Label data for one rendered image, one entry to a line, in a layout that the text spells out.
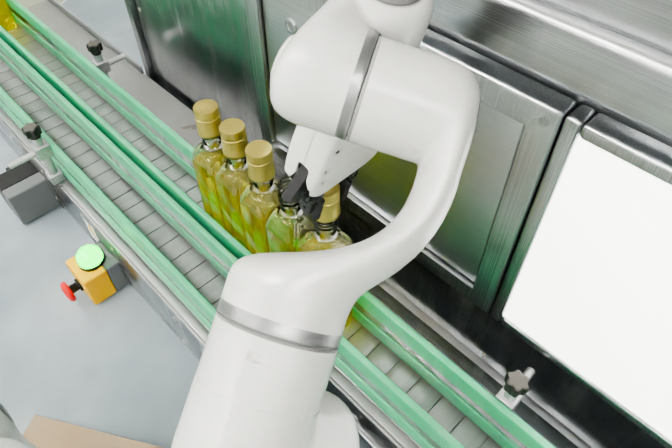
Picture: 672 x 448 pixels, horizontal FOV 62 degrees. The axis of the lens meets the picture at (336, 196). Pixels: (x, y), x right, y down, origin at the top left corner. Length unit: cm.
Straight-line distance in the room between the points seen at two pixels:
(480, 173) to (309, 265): 34
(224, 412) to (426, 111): 22
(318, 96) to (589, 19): 26
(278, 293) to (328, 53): 15
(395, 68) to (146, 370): 78
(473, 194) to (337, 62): 35
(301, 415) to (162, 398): 65
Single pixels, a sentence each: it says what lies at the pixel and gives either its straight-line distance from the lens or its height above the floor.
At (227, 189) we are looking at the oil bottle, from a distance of 80.
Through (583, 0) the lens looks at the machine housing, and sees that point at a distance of 53.
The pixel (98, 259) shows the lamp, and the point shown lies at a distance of 107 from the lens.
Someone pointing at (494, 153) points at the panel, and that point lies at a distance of 62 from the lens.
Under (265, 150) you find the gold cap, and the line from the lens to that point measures 71.
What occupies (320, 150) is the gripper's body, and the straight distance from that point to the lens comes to 51.
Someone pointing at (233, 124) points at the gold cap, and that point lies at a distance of 75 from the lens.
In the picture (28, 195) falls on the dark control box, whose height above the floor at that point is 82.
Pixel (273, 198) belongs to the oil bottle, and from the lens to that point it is 75.
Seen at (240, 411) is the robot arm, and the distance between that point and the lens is 36.
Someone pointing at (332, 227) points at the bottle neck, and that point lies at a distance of 67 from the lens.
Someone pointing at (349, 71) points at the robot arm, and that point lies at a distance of 36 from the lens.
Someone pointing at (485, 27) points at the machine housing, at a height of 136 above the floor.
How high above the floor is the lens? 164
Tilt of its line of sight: 47 degrees down
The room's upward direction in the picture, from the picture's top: straight up
